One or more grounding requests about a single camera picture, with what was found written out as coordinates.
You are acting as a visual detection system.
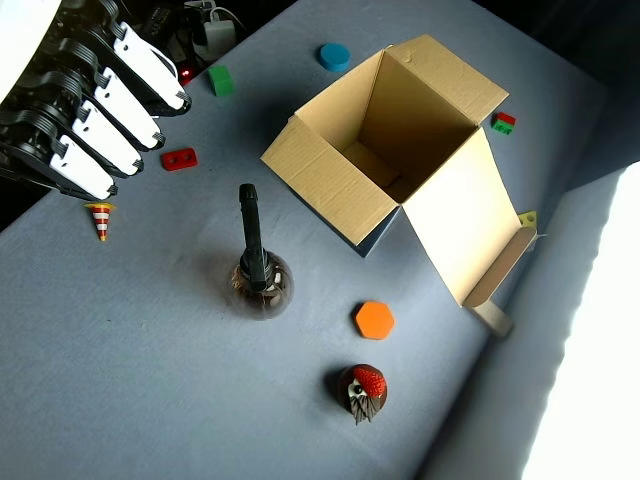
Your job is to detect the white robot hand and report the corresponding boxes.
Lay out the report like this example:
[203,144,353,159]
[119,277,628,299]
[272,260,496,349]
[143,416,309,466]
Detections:
[0,0,193,203]

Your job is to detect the red two-hole brick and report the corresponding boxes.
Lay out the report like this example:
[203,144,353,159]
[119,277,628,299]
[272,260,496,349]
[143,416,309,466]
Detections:
[160,147,200,173]

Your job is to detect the striped toy traffic cone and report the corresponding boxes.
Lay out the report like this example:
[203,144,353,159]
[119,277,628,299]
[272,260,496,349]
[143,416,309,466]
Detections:
[83,200,118,244]

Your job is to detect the green arch block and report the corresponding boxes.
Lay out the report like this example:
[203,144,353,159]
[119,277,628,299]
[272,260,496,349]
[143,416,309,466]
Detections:
[206,64,237,98]

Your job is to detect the white power adapter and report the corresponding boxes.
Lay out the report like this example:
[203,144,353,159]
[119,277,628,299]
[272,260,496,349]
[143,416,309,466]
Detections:
[201,6,237,49]

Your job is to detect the open cardboard box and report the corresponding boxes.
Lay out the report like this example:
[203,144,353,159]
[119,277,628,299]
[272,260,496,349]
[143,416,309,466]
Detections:
[260,33,547,339]

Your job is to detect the blue round block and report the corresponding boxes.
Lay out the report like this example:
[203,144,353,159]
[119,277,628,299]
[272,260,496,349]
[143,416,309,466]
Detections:
[317,42,352,73]

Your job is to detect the grey table cloth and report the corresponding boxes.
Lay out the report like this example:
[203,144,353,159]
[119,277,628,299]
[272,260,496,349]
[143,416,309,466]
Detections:
[0,0,640,480]

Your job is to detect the orange hexagon block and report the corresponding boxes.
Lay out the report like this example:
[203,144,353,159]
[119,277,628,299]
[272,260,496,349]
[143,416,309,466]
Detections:
[353,300,397,342]

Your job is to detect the toy cupcake with strawberry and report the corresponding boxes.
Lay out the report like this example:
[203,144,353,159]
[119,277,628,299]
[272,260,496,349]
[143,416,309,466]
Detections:
[335,363,389,427]

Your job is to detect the red and green brick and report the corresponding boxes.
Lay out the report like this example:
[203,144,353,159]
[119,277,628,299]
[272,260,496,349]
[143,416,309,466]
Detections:
[490,111,518,137]

